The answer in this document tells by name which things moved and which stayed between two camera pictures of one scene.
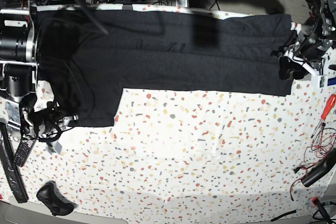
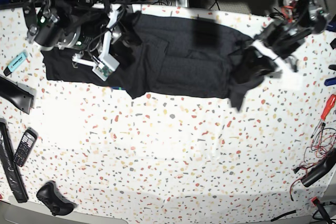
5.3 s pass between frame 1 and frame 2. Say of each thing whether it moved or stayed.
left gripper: moved
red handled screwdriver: stayed
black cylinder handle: stayed
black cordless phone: stayed
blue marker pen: stayed
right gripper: moved
